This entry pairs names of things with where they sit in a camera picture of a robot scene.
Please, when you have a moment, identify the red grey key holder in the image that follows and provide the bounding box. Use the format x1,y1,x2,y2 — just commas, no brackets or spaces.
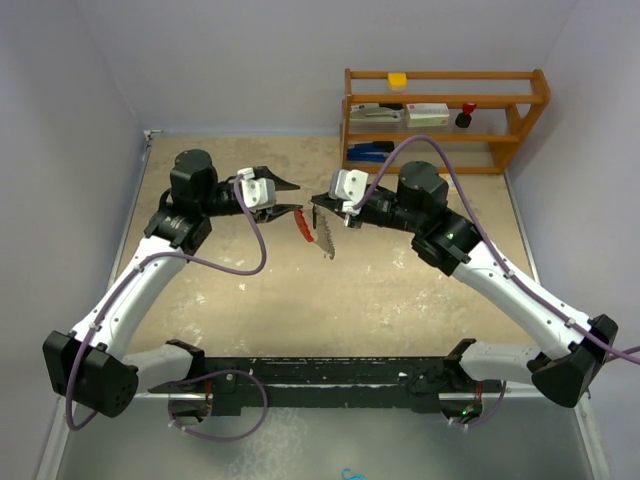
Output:
294,206,336,260

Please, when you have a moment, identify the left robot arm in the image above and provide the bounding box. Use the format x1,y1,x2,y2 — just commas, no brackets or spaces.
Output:
43,149,300,431

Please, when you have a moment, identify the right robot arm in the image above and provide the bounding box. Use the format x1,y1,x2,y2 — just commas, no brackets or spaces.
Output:
311,161,618,407

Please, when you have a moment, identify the blue stapler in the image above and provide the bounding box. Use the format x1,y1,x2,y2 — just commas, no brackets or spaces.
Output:
346,141,395,163

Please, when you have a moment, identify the grey stapler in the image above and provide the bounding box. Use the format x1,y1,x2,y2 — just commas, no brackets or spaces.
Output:
350,103,404,123

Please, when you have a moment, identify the white cardboard box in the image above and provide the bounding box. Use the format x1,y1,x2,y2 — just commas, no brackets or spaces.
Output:
404,103,450,128

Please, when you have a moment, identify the yellow block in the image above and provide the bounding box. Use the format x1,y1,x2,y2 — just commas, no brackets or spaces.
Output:
387,72,408,91

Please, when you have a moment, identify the wooden shelf rack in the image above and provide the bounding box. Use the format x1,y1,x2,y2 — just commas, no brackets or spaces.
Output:
340,69,551,174

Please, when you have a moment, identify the blue object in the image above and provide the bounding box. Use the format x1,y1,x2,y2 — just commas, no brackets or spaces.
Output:
341,468,367,480

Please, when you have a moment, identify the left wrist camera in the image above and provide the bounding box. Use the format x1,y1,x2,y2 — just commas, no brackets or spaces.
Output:
237,166,276,212

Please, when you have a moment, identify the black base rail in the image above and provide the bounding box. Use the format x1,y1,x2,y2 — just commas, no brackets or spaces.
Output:
147,355,504,417

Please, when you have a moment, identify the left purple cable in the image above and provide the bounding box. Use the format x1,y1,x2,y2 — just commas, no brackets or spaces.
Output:
66,172,269,442

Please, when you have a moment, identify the purple cable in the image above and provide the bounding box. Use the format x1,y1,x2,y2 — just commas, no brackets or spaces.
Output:
352,134,640,431
66,172,269,442

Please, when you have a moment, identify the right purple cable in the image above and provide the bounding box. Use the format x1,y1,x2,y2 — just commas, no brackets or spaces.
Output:
352,134,640,431

